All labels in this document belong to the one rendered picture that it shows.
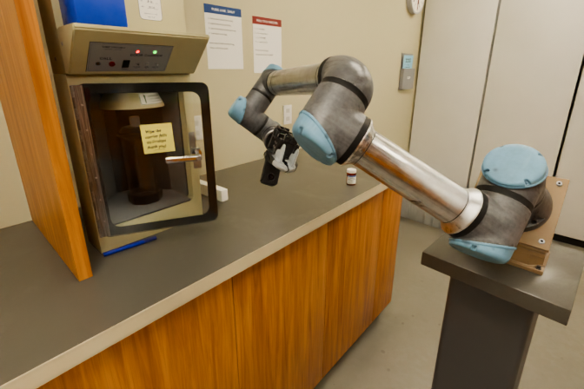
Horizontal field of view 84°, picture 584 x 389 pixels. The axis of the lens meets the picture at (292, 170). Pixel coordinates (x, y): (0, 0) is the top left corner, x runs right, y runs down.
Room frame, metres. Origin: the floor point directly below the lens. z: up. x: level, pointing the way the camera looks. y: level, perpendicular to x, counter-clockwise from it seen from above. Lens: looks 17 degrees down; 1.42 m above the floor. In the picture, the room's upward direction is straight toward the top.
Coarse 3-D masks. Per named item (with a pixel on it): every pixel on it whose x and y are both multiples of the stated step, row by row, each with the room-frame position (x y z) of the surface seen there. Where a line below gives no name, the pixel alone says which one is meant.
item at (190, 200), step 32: (96, 96) 0.78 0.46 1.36; (128, 96) 0.81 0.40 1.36; (160, 96) 0.83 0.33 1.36; (192, 96) 0.86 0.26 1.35; (96, 128) 0.78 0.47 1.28; (128, 128) 0.80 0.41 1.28; (192, 128) 0.86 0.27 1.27; (96, 160) 0.77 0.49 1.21; (128, 160) 0.80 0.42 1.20; (160, 160) 0.83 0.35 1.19; (128, 192) 0.79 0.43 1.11; (160, 192) 0.82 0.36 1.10; (192, 192) 0.85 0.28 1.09; (128, 224) 0.79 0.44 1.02; (160, 224) 0.82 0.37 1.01
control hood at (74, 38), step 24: (72, 24) 0.70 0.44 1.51; (96, 24) 0.73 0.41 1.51; (72, 48) 0.72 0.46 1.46; (192, 48) 0.92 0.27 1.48; (72, 72) 0.76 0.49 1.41; (96, 72) 0.79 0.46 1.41; (120, 72) 0.83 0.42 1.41; (144, 72) 0.88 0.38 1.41; (168, 72) 0.93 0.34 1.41; (192, 72) 0.98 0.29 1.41
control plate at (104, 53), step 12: (96, 48) 0.75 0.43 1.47; (108, 48) 0.77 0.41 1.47; (120, 48) 0.79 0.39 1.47; (132, 48) 0.81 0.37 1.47; (144, 48) 0.83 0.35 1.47; (156, 48) 0.85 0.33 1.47; (168, 48) 0.87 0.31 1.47; (96, 60) 0.77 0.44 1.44; (108, 60) 0.79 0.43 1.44; (120, 60) 0.81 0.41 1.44; (132, 60) 0.83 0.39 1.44; (144, 60) 0.85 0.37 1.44; (156, 60) 0.87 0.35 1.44; (168, 60) 0.89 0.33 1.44
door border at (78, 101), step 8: (80, 88) 0.77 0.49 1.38; (80, 96) 0.77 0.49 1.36; (80, 104) 0.77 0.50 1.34; (80, 112) 0.77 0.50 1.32; (80, 120) 0.77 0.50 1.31; (88, 120) 0.77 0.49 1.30; (80, 128) 0.76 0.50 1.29; (88, 128) 0.77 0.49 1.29; (88, 136) 0.77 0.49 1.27; (88, 144) 0.77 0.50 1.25; (88, 152) 0.77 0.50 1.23; (88, 160) 0.77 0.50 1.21; (88, 168) 0.76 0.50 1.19; (96, 168) 0.77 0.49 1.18; (96, 176) 0.77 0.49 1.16; (96, 184) 0.77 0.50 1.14; (96, 192) 0.77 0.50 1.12; (96, 200) 0.77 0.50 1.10; (96, 208) 0.76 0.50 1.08; (104, 208) 0.77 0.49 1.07; (104, 216) 0.77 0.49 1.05; (104, 224) 0.77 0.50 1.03; (104, 232) 0.77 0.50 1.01
